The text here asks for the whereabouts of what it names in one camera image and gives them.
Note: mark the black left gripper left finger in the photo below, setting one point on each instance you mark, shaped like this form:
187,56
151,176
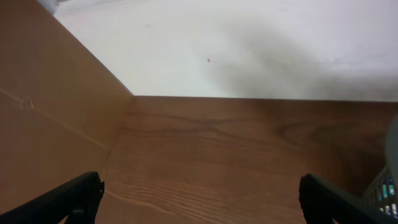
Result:
76,201

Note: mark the grey plastic basket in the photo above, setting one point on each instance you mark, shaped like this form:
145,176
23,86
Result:
381,193

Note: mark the brown cardboard box left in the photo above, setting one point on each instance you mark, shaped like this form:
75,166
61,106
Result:
60,107

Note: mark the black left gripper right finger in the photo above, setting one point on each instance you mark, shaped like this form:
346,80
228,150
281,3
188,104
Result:
325,203

